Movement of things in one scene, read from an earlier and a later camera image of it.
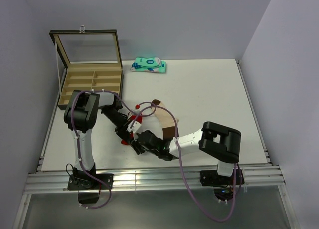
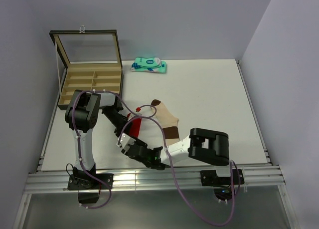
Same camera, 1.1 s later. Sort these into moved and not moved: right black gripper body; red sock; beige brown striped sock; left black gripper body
Moved: right black gripper body
Not moved: red sock; left black gripper body; beige brown striped sock
